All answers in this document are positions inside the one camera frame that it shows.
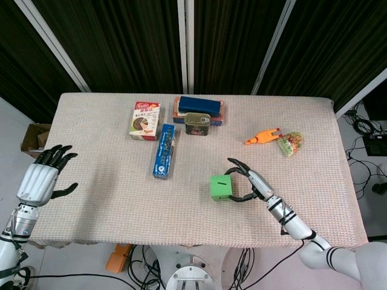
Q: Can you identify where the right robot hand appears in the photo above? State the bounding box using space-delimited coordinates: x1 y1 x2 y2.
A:
223 157 275 203

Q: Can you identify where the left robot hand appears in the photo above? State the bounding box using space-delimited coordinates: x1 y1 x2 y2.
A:
15 144 79 208

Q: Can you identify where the green foam number cube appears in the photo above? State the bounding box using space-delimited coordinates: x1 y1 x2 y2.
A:
210 174 233 202

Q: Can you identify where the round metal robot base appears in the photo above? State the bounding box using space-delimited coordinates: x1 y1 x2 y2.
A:
165 255 218 290

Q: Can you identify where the brown cardboard box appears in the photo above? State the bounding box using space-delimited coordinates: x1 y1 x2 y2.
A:
20 123 52 158

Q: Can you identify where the orange rubber chicken toy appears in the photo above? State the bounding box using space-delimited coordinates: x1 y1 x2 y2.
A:
244 127 282 147

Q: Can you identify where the green snack packet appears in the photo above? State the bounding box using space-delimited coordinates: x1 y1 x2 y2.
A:
277 130 304 158

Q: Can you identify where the orange and blue box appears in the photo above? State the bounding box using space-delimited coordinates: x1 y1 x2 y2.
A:
172 97 226 127

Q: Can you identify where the beige waffle tablecloth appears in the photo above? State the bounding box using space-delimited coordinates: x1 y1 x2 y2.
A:
30 92 369 250

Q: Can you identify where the dark luncheon meat can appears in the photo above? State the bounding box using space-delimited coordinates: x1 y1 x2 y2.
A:
184 112 212 137

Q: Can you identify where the dark blue plain box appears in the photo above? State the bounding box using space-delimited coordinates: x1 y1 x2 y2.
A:
178 95 221 117

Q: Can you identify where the long blue cookie box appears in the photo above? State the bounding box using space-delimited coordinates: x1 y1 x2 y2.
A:
151 123 177 179

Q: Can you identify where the orange plastic object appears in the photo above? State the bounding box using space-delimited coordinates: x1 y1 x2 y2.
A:
105 243 133 274

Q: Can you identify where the black pleated curtain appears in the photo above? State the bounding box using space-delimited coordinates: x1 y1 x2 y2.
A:
0 0 83 124
30 0 185 94
262 0 387 113
193 0 288 95

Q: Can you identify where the flat black floor device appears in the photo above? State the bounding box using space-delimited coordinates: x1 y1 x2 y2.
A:
362 134 387 156

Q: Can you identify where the red white cookie box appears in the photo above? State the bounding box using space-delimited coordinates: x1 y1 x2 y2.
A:
129 101 161 142

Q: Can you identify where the black cable bundle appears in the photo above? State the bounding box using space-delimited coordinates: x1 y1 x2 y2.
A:
228 246 305 290
344 101 387 200
126 244 166 290

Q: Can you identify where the black floor cable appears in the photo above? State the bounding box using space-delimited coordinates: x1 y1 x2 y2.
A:
26 272 129 290

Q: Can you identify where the white double partition post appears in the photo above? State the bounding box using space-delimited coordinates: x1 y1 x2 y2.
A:
177 0 196 94

